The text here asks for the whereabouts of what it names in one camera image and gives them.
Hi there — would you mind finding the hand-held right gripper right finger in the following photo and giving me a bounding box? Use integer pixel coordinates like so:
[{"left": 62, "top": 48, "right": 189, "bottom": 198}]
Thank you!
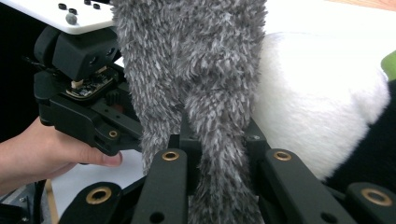
[{"left": 244, "top": 119, "right": 271, "bottom": 189}]

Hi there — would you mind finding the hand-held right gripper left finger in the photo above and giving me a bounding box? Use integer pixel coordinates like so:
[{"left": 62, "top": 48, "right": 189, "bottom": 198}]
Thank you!
[{"left": 167, "top": 110, "right": 203, "bottom": 196}]

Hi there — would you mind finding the panda plush toy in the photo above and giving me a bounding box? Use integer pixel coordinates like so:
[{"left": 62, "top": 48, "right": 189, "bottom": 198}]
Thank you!
[{"left": 251, "top": 31, "right": 396, "bottom": 194}]

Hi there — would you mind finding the grey furry plush toy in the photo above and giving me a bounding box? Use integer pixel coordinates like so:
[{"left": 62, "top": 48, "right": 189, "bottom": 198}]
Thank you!
[{"left": 109, "top": 0, "right": 269, "bottom": 224}]

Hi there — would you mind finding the wooden table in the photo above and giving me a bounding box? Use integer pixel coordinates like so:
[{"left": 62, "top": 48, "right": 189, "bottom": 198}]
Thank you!
[{"left": 44, "top": 0, "right": 396, "bottom": 224}]

